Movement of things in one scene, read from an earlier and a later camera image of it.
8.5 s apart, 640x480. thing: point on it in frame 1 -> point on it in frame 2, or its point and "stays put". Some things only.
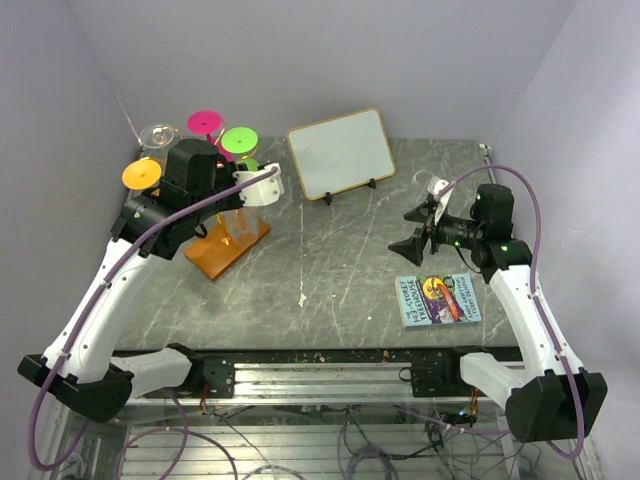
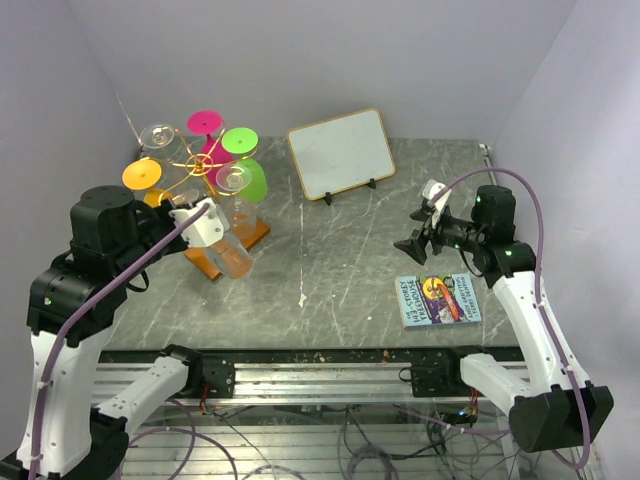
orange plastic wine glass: x=142 y=173 stays put
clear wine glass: x=157 y=139 stays put
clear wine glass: x=419 y=188 -> x=233 y=258
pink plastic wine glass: x=207 y=122 stays put
